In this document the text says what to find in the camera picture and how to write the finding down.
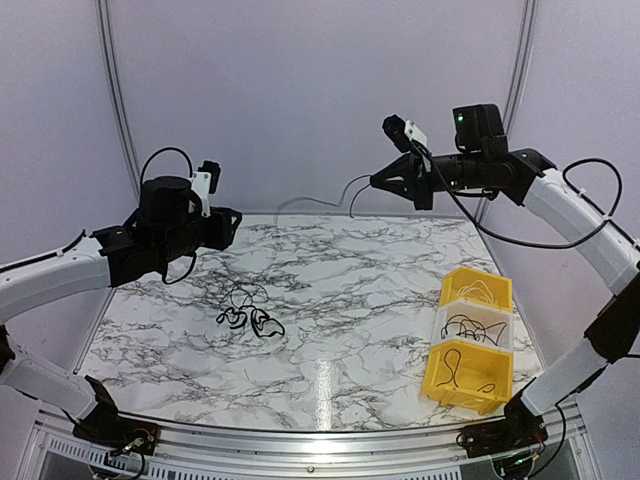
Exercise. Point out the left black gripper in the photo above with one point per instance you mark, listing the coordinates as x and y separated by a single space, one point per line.
225 232

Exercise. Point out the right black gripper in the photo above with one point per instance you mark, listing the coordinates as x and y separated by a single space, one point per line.
419 191

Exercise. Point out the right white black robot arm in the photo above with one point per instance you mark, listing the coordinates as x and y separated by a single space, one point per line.
484 164

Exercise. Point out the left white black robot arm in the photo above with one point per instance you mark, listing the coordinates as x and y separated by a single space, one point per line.
173 220

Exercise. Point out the far yellow storage bin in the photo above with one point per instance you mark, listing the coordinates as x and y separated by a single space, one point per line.
478 287

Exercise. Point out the yellow storage bin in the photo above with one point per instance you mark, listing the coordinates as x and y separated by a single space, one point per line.
461 374
478 287

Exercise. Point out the clear plastic storage bin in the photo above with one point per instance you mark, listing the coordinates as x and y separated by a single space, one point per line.
474 323

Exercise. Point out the near yellow storage bin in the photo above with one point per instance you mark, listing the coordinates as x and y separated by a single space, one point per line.
461 374

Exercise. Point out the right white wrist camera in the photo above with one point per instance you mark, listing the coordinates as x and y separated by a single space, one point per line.
405 135

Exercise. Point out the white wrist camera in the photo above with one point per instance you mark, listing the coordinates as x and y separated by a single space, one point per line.
405 135
204 183

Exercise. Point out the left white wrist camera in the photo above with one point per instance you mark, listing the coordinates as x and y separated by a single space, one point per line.
204 183

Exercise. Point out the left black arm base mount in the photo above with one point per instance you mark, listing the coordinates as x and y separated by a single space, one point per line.
119 433

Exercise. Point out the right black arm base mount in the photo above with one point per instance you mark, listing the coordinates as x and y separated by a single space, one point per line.
500 436

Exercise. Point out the aluminium front frame rail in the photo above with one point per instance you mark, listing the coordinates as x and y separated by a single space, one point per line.
191 451

